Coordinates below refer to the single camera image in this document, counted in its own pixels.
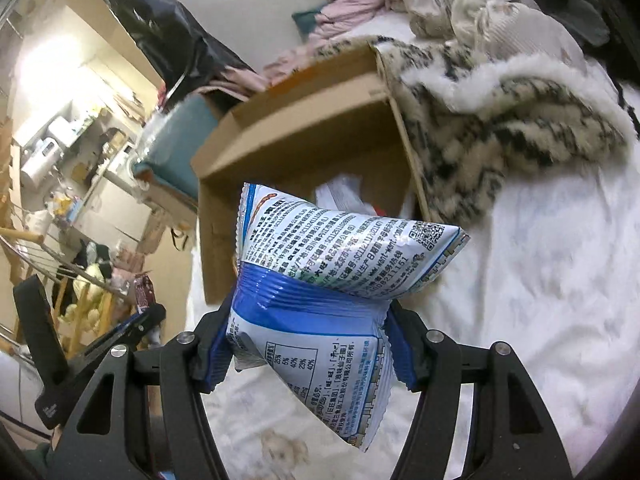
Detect white kitchen cabinet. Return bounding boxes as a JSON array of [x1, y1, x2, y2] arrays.
[[73, 179, 152, 248]]

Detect white kitchen appliance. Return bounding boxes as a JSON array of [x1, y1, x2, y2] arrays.
[[21, 138, 62, 190]]

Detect open brown cardboard box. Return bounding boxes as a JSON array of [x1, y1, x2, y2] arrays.
[[191, 44, 428, 304]]

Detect yellow wooden rack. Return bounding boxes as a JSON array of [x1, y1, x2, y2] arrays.
[[53, 262, 118, 359]]

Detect black beige fuzzy blanket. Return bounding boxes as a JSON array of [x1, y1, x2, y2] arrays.
[[311, 36, 638, 226]]

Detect teal pillow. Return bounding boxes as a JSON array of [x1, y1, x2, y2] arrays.
[[291, 6, 323, 42]]

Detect white floral bear bedsheet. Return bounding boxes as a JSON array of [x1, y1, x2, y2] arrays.
[[184, 8, 640, 480]]

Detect beige crumpled quilt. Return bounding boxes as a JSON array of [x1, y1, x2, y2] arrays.
[[385, 0, 585, 68]]

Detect red white snack bar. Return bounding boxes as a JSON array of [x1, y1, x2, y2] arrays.
[[373, 206, 396, 218]]

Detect black plastic bag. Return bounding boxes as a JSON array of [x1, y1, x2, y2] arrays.
[[103, 0, 262, 110]]

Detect pink crumpled clothes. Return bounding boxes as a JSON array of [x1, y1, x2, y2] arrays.
[[210, 0, 385, 101]]

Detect large blue white snack bag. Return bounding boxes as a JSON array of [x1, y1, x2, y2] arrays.
[[227, 183, 469, 449]]

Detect teal cushioned chair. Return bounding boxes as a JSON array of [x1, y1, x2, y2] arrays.
[[131, 93, 219, 200]]

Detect dark jacket on bed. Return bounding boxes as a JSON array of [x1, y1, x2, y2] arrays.
[[535, 0, 610, 48]]

